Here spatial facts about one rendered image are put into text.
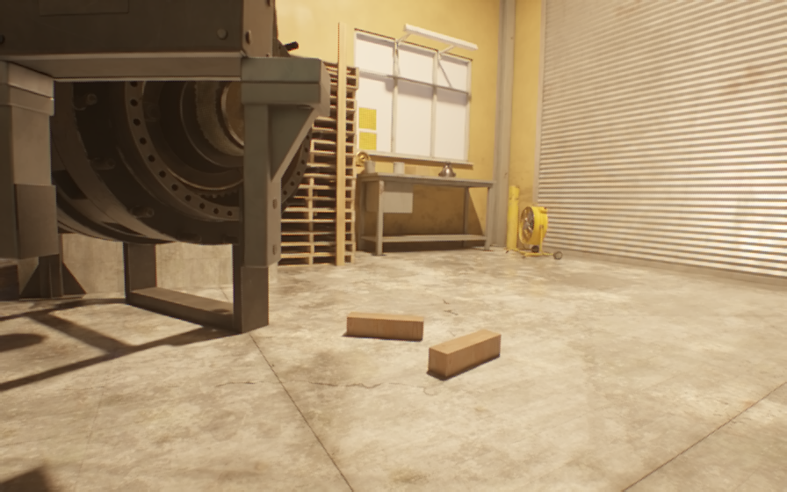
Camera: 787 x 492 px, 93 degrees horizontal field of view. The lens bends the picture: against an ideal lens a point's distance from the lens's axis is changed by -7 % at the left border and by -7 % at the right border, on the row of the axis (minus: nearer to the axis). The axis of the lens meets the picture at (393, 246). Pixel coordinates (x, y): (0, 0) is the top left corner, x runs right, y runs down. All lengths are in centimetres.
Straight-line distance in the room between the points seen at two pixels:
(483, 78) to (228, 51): 744
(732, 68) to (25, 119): 585
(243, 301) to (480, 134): 586
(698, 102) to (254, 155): 581
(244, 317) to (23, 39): 203
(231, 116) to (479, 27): 718
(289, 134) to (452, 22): 728
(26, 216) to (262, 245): 13
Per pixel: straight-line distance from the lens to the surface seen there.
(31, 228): 29
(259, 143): 21
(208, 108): 80
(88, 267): 355
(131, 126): 76
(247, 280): 220
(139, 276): 311
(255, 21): 23
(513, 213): 692
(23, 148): 29
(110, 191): 80
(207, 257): 352
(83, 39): 25
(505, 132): 752
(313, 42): 613
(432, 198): 667
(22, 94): 29
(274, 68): 21
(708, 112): 587
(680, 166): 588
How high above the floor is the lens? 69
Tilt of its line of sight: 6 degrees down
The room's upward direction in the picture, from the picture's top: 2 degrees clockwise
